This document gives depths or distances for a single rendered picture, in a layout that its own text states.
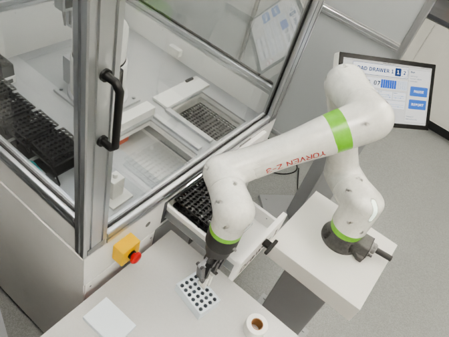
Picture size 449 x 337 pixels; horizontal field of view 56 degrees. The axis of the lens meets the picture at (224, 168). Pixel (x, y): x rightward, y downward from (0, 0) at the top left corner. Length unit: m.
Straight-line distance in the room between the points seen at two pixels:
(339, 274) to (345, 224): 0.18
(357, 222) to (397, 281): 1.41
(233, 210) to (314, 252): 0.59
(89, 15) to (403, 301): 2.44
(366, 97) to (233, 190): 0.43
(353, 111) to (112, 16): 0.67
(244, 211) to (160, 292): 0.49
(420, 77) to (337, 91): 1.00
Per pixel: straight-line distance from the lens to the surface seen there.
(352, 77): 1.27
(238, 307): 1.44
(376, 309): 2.68
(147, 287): 1.42
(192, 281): 1.41
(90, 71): 0.80
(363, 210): 1.46
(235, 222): 1.05
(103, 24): 0.77
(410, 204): 3.42
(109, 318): 1.35
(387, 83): 2.11
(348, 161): 1.51
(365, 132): 1.16
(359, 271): 1.60
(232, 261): 1.37
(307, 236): 1.60
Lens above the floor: 2.00
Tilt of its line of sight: 43 degrees down
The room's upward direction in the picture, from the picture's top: 19 degrees clockwise
